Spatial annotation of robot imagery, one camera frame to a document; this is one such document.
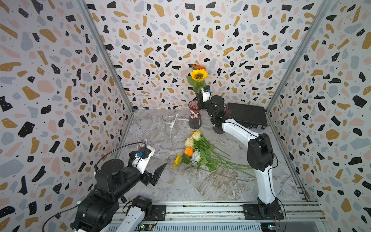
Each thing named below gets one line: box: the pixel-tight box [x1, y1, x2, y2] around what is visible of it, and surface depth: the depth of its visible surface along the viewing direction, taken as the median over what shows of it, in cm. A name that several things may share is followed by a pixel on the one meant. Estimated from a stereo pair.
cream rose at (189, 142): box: [184, 136, 238, 169], surface depth 96 cm
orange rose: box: [184, 146, 250, 172], surface depth 94 cm
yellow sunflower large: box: [186, 68, 210, 94], surface depth 78 cm
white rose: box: [190, 150, 257, 179], surface depth 90 cm
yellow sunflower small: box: [173, 152, 191, 168], surface depth 91 cm
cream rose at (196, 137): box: [191, 131, 231, 157], surface depth 99 cm
